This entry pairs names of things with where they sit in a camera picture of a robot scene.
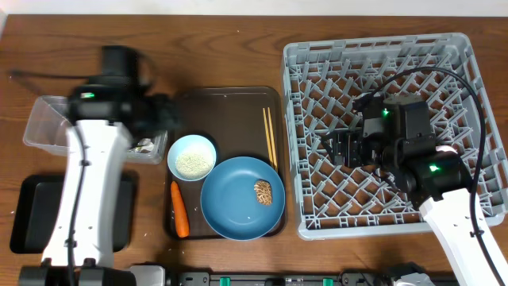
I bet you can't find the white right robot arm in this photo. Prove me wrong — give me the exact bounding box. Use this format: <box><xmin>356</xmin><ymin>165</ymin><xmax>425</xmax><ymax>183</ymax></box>
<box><xmin>321</xmin><ymin>95</ymin><xmax>507</xmax><ymax>285</ymax></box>

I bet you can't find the light blue rice bowl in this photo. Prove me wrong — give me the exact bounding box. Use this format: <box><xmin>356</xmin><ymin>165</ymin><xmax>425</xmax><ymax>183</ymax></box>
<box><xmin>167</xmin><ymin>134</ymin><xmax>217</xmax><ymax>181</ymax></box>

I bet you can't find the wooden chopstick left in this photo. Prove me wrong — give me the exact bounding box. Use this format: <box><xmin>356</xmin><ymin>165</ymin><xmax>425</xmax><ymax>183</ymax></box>
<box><xmin>263</xmin><ymin>108</ymin><xmax>275</xmax><ymax>170</ymax></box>

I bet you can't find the pink cup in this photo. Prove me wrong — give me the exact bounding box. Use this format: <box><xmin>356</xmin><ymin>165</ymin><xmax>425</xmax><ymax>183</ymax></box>
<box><xmin>436</xmin><ymin>145</ymin><xmax>458</xmax><ymax>157</ymax></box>

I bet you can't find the clear plastic bin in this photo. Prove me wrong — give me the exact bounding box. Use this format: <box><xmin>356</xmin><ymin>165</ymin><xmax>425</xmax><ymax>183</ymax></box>
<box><xmin>23</xmin><ymin>95</ymin><xmax>167</xmax><ymax>164</ymax></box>

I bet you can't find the brown shiitake mushroom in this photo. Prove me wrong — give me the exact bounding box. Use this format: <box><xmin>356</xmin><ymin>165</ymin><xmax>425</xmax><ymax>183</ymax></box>
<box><xmin>254</xmin><ymin>180</ymin><xmax>273</xmax><ymax>206</ymax></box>

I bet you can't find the wooden chopstick right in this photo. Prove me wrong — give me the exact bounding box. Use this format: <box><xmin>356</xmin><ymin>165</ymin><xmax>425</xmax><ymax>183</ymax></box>
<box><xmin>267</xmin><ymin>107</ymin><xmax>279</xmax><ymax>173</ymax></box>

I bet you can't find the grey dishwasher rack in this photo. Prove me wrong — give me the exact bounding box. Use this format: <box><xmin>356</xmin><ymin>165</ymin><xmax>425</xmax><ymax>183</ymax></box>
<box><xmin>282</xmin><ymin>33</ymin><xmax>507</xmax><ymax>241</ymax></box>

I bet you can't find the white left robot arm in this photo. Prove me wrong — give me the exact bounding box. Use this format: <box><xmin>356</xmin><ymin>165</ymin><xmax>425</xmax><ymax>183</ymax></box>
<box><xmin>18</xmin><ymin>45</ymin><xmax>180</xmax><ymax>285</ymax></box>

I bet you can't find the black plastic bin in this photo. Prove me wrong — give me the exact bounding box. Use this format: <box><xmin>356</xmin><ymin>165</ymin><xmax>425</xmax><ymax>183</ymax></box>
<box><xmin>10</xmin><ymin>173</ymin><xmax>138</xmax><ymax>254</ymax></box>

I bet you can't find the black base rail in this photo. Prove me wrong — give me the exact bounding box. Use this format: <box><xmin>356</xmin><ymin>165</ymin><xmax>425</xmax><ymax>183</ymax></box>
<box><xmin>129</xmin><ymin>261</ymin><xmax>461</xmax><ymax>286</ymax></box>

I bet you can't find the green snack wrapper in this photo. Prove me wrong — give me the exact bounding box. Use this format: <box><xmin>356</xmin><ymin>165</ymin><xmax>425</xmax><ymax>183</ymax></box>
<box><xmin>129</xmin><ymin>138</ymin><xmax>155</xmax><ymax>153</ymax></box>

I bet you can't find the brown serving tray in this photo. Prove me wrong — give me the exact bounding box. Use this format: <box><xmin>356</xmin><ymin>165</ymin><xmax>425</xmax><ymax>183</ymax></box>
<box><xmin>165</xmin><ymin>87</ymin><xmax>283</xmax><ymax>240</ymax></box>

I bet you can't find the orange carrot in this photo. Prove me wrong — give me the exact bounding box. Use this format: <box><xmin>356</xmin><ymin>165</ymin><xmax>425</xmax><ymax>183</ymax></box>
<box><xmin>170</xmin><ymin>181</ymin><xmax>190</xmax><ymax>238</ymax></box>

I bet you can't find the wooden chopstick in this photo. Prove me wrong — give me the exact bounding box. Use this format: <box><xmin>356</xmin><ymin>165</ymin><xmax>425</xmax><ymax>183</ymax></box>
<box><xmin>263</xmin><ymin>108</ymin><xmax>275</xmax><ymax>170</ymax></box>
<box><xmin>267</xmin><ymin>107</ymin><xmax>279</xmax><ymax>173</ymax></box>

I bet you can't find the large blue plate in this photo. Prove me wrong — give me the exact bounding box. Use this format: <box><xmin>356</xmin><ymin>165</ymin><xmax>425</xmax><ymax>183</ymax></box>
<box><xmin>200</xmin><ymin>157</ymin><xmax>286</xmax><ymax>241</ymax></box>

